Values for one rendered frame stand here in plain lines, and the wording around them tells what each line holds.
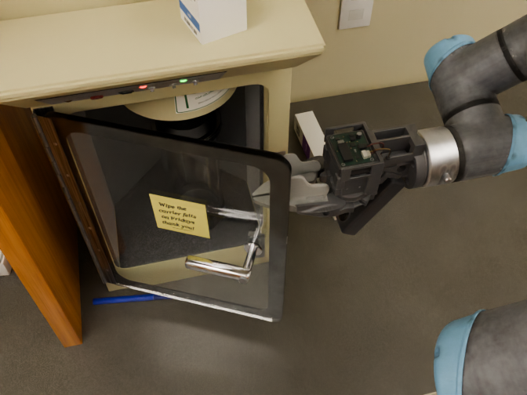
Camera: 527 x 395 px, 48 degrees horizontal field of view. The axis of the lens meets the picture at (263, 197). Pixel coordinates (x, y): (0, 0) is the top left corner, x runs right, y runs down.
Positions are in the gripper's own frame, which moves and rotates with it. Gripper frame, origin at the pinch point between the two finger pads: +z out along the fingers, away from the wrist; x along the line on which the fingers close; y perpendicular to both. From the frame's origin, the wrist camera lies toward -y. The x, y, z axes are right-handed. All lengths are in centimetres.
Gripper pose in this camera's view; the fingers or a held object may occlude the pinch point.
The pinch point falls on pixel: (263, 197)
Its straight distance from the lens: 74.9
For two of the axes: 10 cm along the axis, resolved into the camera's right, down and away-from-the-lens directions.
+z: -9.7, 1.8, -1.4
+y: 0.0, -6.1, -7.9
